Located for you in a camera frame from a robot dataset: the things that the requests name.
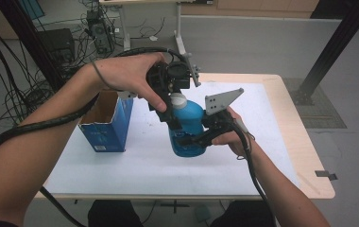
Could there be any blue cardboard box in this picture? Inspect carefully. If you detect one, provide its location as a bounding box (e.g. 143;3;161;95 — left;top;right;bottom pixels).
77;90;135;153

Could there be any person's right hand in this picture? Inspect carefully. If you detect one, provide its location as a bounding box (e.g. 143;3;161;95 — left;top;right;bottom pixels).
211;107;255;157

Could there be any thin grey left wrist cable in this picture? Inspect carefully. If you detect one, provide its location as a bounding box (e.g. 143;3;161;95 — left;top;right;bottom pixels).
91;60;138;101

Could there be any thick black left gripper cable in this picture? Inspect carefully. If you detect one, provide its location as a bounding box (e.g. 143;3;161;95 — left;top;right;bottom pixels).
0;46;189;227

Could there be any person's right leg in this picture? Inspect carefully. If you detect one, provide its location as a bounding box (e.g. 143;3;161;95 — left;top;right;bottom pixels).
210;200;277;227

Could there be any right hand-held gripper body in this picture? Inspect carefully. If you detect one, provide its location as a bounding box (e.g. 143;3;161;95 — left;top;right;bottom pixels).
201;88;245;133

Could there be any black computer tower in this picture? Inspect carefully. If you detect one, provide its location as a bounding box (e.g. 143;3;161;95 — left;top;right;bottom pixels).
85;9;116;55

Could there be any thick black right gripper cable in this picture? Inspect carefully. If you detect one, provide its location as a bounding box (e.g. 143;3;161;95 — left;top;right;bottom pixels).
231;121;278;227

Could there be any person's leg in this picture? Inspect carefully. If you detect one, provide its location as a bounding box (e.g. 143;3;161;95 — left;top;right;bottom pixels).
210;200;277;227
87;199;145;227

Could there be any grey foot pedal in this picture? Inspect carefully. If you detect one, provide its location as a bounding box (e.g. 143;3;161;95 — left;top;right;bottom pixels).
194;204;212;223

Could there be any blue bottle with white cap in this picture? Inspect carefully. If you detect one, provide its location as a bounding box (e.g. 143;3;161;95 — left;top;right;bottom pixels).
167;92;208;158

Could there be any person's left hand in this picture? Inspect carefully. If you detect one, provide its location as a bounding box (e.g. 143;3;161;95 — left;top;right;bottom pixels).
87;51;169;114

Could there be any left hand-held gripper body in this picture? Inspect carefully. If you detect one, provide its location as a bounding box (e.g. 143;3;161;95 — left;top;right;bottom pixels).
145;52;202;99

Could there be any thick black gripper cable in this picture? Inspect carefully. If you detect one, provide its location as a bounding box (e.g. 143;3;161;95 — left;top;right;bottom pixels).
231;121;278;227
0;46;189;227

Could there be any white desk frame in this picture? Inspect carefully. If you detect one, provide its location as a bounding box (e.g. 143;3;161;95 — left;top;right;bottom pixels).
98;0;214;63

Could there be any dark grey floor mat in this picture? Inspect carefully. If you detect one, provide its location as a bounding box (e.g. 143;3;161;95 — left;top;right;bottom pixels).
282;78;348;130

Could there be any person's left leg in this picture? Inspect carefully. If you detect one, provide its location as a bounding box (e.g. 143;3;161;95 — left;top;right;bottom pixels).
87;199;145;227

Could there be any black box on floor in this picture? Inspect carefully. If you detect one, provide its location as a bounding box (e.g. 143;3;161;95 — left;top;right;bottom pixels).
37;27;77;64

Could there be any thin grey wrist cable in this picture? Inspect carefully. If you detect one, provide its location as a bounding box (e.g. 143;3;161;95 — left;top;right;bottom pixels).
91;60;138;101
235;117;258;161

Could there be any black tape piece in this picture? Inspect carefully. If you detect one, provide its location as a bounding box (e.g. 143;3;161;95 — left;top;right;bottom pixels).
314;169;339;182

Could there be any white paper table mat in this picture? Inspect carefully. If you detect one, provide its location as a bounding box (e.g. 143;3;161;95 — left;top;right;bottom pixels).
43;80;302;197

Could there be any thin grey right wrist cable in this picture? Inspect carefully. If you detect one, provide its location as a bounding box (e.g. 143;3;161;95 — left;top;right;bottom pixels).
235;117;258;161

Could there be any black metal frame post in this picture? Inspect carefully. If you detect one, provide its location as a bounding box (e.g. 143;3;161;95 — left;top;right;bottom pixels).
289;0;359;107
0;0;70;102

